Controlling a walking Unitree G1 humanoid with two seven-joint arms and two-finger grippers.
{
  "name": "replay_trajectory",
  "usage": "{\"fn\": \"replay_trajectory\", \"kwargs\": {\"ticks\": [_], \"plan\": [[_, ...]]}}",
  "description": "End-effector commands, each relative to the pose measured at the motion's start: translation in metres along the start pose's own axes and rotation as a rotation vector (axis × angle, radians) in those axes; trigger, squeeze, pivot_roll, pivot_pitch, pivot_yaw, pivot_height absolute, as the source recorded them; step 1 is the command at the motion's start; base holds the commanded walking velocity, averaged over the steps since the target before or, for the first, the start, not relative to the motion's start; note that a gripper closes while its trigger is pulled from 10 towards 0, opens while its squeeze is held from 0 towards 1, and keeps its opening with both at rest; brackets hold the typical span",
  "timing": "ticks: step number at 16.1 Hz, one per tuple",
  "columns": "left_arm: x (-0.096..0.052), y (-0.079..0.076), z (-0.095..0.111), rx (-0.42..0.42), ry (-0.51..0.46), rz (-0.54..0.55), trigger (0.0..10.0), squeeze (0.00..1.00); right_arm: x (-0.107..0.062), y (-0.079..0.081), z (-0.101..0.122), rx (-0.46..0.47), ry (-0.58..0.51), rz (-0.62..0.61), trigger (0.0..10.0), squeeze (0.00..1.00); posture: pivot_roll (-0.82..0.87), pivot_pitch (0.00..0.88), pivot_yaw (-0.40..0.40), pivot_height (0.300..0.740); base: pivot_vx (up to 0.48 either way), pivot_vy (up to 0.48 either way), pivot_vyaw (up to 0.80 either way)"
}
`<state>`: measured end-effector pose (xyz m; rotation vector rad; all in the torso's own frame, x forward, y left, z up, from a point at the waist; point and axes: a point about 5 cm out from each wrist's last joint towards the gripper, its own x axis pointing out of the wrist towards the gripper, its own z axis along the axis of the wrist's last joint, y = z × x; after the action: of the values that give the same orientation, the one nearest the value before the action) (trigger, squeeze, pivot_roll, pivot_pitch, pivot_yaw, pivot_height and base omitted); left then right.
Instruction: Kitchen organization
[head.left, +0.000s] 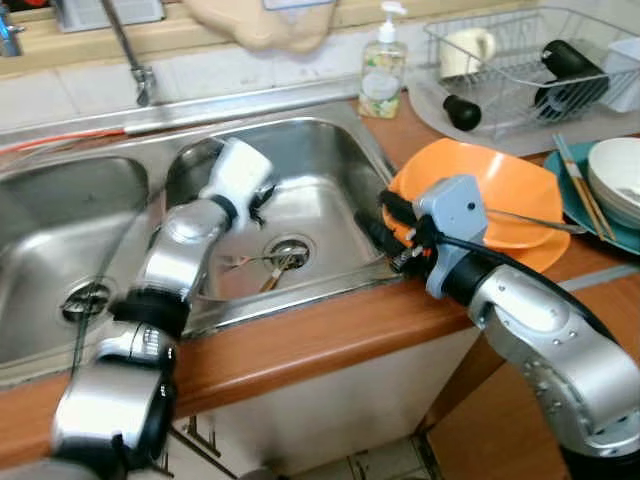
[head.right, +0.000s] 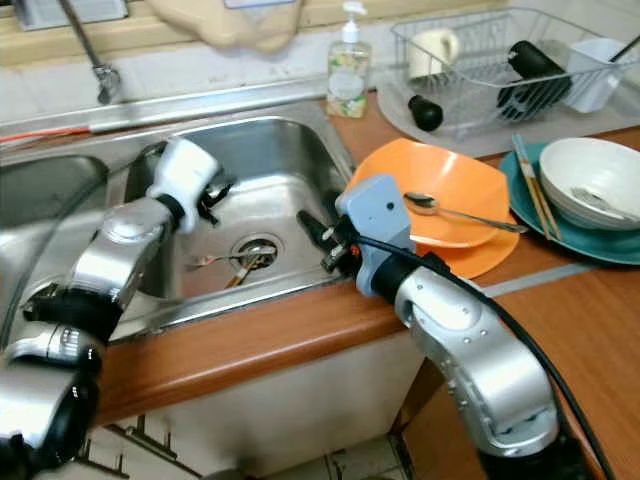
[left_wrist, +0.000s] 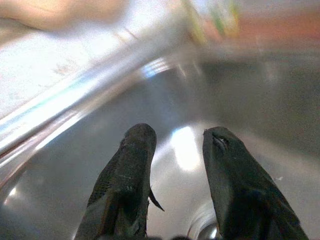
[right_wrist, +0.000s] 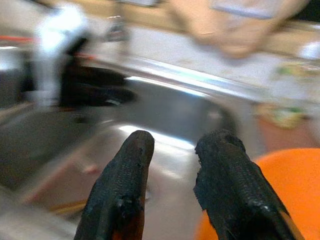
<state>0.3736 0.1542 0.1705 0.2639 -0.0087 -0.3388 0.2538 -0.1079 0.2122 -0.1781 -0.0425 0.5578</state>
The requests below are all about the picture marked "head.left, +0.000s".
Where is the cream mug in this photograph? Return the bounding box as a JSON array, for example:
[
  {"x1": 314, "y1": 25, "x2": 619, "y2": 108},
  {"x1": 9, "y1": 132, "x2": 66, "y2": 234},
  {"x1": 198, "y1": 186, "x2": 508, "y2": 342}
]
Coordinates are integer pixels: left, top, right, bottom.
[{"x1": 441, "y1": 27, "x2": 498, "y2": 80}]

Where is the stainless steel double sink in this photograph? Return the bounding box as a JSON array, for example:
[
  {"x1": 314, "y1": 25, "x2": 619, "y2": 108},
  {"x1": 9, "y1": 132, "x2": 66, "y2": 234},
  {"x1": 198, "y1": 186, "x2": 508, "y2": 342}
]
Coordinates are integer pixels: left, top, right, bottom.
[{"x1": 0, "y1": 95, "x2": 426, "y2": 389}]

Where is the dark brown chopstick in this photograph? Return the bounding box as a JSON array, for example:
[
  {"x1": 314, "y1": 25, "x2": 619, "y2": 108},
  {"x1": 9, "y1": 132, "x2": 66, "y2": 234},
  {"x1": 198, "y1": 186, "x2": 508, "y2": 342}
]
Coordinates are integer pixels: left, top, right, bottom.
[{"x1": 258, "y1": 262, "x2": 296, "y2": 294}]

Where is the beige cloth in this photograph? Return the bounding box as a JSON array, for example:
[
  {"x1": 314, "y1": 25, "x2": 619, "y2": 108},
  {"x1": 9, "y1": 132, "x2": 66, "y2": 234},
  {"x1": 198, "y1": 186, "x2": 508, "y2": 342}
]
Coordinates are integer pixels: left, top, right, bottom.
[{"x1": 183, "y1": 0, "x2": 343, "y2": 54}]

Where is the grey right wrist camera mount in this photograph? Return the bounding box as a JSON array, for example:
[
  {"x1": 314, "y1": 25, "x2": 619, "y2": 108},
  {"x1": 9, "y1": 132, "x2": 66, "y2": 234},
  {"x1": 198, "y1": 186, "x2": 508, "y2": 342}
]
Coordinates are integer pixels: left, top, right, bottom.
[{"x1": 412, "y1": 174, "x2": 489, "y2": 248}]

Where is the metal fork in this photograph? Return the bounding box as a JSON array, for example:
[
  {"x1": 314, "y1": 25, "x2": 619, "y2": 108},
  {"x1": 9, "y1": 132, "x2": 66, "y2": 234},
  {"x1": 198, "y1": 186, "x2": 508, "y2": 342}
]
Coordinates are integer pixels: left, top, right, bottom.
[{"x1": 222, "y1": 253, "x2": 291, "y2": 273}]

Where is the chrome tap handle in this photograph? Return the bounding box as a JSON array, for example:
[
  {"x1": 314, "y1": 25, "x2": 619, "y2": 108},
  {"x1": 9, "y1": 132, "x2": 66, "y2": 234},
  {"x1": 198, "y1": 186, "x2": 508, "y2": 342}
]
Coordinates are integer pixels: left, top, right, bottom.
[{"x1": 0, "y1": 8, "x2": 26, "y2": 58}]

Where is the orange bowl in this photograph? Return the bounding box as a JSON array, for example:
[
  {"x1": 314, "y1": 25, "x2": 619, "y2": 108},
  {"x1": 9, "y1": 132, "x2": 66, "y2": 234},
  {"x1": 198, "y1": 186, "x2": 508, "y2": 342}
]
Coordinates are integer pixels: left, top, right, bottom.
[{"x1": 386, "y1": 137, "x2": 567, "y2": 251}]

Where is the hand soap pump bottle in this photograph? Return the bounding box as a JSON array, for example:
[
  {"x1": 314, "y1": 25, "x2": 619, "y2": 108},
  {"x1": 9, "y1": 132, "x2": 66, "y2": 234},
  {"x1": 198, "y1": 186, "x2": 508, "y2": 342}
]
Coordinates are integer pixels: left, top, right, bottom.
[{"x1": 358, "y1": 1, "x2": 409, "y2": 120}]

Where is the long metal spoon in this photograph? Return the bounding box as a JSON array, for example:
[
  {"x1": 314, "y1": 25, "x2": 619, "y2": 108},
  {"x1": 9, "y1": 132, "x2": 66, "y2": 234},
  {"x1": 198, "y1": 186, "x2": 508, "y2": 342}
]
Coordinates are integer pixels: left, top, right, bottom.
[{"x1": 484, "y1": 206, "x2": 588, "y2": 237}]

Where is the white plastic cutlery holder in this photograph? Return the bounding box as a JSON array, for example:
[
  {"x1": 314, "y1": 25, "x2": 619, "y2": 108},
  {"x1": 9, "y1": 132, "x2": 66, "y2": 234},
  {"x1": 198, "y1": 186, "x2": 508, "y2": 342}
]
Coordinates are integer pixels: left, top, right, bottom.
[{"x1": 602, "y1": 37, "x2": 640, "y2": 114}]

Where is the wooden chopstick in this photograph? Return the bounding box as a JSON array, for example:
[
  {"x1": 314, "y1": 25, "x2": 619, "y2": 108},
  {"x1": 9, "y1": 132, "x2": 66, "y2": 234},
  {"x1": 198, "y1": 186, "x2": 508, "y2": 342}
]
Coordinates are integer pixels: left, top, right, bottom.
[
  {"x1": 552, "y1": 135, "x2": 607, "y2": 241},
  {"x1": 558, "y1": 133, "x2": 615, "y2": 241}
]

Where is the chrome sink faucet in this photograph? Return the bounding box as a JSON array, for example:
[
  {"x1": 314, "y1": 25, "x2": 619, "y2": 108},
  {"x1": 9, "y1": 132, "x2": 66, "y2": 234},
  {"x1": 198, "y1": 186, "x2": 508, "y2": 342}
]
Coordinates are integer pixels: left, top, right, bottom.
[{"x1": 98, "y1": 0, "x2": 158, "y2": 108}]

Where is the wood top kitchen counter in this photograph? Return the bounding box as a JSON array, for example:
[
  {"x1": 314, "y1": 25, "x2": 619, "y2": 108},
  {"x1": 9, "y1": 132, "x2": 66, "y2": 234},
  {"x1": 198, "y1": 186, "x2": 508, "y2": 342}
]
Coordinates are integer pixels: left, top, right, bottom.
[{"x1": 0, "y1": 95, "x2": 640, "y2": 480}]

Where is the white bowl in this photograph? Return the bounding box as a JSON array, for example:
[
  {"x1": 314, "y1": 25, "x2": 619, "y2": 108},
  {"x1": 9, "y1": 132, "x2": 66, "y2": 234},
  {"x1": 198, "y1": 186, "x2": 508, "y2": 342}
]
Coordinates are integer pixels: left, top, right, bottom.
[{"x1": 585, "y1": 136, "x2": 640, "y2": 228}]

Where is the wire dish rack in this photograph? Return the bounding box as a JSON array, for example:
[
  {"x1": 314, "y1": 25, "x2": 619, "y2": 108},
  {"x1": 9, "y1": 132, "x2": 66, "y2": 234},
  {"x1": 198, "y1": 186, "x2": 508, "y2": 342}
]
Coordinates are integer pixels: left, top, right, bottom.
[{"x1": 423, "y1": 7, "x2": 640, "y2": 137}]

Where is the grey dish rack tray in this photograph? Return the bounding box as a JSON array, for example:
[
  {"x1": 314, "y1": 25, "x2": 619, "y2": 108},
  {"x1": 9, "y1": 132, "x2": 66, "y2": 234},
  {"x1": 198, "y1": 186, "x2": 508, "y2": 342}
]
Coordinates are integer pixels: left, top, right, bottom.
[{"x1": 405, "y1": 78, "x2": 640, "y2": 158}]

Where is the black flask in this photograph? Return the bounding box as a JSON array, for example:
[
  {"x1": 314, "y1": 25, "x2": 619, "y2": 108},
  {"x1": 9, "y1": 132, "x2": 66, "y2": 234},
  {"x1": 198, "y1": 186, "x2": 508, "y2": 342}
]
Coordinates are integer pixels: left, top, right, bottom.
[{"x1": 532, "y1": 39, "x2": 610, "y2": 123}]

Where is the orange plate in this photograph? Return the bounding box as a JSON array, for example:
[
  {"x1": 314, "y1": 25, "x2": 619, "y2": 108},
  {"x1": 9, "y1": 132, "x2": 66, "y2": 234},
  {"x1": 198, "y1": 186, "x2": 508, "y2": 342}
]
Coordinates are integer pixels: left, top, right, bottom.
[{"x1": 385, "y1": 215, "x2": 573, "y2": 274}]

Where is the teal plate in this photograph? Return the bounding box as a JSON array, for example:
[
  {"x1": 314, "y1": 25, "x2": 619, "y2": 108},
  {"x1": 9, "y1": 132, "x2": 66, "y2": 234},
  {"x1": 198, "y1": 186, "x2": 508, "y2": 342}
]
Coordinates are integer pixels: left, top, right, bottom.
[{"x1": 542, "y1": 140, "x2": 640, "y2": 257}]

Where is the small black cup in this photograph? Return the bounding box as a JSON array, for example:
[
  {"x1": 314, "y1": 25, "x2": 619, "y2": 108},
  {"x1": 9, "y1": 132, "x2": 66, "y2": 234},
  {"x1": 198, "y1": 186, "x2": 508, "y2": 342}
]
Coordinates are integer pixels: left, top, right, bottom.
[{"x1": 443, "y1": 94, "x2": 484, "y2": 132}]

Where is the grey box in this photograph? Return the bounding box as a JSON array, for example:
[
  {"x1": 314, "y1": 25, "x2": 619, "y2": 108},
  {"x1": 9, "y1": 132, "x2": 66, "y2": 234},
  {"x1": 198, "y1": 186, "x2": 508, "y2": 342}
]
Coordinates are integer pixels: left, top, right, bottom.
[{"x1": 55, "y1": 0, "x2": 167, "y2": 31}]

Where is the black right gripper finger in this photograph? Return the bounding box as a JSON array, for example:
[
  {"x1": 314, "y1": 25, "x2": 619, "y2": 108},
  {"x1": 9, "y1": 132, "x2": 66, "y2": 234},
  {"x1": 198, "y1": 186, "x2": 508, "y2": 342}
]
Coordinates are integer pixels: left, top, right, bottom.
[
  {"x1": 377, "y1": 189, "x2": 419, "y2": 225},
  {"x1": 355, "y1": 212, "x2": 401, "y2": 259}
]

